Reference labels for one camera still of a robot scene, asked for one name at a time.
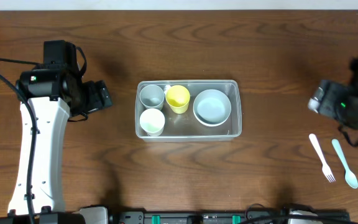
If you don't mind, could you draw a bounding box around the white bowl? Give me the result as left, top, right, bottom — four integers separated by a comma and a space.
195, 113, 229, 127

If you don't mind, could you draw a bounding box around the pink plastic fork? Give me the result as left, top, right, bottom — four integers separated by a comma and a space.
308, 133, 336, 183

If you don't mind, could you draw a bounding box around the clear plastic container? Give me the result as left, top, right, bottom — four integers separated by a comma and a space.
135, 80, 242, 142

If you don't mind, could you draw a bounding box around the grey bowl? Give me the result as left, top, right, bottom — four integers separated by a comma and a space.
193, 89, 232, 116

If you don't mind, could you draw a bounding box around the white plastic cup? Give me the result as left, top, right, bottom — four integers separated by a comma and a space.
140, 108, 165, 136

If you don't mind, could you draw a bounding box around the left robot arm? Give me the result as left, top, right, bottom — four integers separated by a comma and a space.
0, 69, 109, 224

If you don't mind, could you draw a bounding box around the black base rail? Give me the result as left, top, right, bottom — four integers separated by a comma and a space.
79, 203, 351, 224

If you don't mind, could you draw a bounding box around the yellow plastic cup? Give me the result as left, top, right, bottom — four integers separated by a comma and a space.
165, 85, 190, 114

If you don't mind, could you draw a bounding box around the light green plastic spoon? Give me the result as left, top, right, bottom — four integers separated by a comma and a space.
331, 139, 358, 189

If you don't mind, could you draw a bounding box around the grey plastic cup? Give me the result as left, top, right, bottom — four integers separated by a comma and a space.
139, 85, 165, 110

